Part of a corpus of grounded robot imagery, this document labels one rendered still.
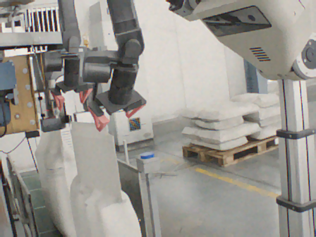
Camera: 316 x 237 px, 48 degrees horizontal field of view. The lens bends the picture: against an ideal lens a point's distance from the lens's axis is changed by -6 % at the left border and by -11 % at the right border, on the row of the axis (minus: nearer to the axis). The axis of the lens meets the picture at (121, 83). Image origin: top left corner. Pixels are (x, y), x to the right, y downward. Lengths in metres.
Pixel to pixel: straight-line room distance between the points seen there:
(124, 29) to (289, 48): 0.53
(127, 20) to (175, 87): 5.63
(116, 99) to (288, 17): 0.52
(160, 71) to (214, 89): 1.16
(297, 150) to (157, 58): 5.13
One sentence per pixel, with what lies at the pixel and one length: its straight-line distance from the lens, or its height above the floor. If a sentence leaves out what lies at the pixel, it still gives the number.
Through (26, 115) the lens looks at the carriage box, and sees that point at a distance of 1.56.
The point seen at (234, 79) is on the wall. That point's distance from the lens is 7.19.
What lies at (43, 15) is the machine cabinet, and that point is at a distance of 4.50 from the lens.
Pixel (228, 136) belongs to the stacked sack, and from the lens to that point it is 4.10.
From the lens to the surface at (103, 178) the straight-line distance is 1.20.
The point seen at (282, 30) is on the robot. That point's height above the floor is 1.28.
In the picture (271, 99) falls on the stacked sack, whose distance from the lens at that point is 4.72.
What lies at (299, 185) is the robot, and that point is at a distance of 1.36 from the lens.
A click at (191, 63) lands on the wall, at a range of 6.62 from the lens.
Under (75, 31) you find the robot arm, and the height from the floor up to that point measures 1.37.
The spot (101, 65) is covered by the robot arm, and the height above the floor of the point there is 1.25.
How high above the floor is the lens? 1.25
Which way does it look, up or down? 3 degrees down
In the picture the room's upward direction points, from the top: 8 degrees counter-clockwise
